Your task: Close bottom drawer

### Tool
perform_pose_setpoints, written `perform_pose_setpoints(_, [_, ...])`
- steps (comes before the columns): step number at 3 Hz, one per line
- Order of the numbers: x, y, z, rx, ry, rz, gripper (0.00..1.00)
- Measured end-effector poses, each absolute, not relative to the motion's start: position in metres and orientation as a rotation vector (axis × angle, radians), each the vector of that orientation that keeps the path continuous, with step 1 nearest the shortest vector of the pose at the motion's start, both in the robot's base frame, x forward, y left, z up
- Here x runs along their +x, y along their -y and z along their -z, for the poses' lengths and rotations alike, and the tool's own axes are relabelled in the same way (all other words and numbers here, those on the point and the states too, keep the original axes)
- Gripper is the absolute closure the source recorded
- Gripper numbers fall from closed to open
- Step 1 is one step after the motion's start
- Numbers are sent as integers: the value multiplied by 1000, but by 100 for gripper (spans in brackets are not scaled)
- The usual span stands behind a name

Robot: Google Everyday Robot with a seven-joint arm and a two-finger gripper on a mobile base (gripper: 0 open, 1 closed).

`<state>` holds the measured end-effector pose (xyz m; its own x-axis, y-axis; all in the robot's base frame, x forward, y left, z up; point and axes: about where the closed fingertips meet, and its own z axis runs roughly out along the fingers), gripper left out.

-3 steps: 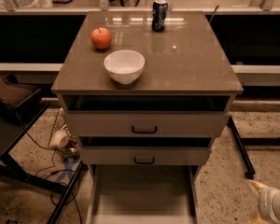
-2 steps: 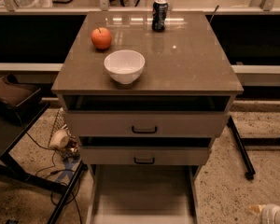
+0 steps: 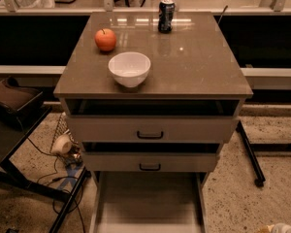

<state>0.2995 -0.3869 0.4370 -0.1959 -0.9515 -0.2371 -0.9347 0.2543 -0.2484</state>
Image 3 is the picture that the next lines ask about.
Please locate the drawer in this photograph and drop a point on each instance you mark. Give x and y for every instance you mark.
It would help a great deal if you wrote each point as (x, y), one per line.
(149, 162)
(149, 202)
(152, 129)

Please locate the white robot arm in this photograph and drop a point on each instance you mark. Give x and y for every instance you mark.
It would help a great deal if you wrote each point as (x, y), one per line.
(275, 228)

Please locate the grey drawer cabinet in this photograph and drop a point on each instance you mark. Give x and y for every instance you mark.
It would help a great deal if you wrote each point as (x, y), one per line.
(193, 73)

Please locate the black stand leg with caster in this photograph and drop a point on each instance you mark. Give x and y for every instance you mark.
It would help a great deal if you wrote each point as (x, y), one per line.
(260, 178)

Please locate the white bowl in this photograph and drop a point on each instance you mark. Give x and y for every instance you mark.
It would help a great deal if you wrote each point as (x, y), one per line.
(129, 68)

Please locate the white round device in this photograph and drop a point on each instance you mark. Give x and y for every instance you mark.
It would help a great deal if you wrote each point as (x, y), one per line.
(62, 144)

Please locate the dark soda can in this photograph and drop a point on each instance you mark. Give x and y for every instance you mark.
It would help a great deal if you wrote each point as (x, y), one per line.
(166, 14)

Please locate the red apple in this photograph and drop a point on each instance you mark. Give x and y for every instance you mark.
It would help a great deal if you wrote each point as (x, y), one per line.
(105, 39)

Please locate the black side table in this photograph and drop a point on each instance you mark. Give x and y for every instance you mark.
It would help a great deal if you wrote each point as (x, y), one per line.
(10, 140)

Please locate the wire mesh basket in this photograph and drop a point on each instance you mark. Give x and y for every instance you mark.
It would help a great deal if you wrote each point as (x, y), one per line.
(60, 129)

